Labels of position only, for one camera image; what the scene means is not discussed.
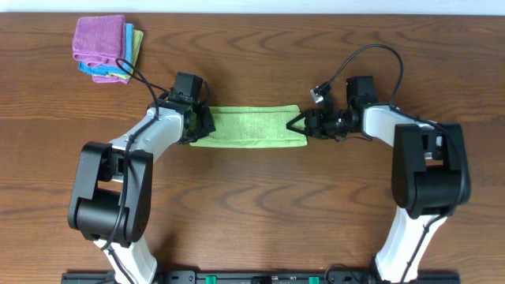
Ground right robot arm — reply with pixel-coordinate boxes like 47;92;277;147
286;76;471;283

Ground folded blue cloth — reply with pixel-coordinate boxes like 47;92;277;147
78;23;133;77

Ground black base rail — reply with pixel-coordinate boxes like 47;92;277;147
61;270;461;284

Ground folded yellow-green cloth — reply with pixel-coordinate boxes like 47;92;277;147
107;29;144;84

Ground green microfiber cloth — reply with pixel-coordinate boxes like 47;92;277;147
192;105;308;148

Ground folded purple cloth at bottom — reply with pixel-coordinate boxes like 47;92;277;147
92;76;131;84

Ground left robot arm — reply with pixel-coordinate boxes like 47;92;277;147
68;73;215;283

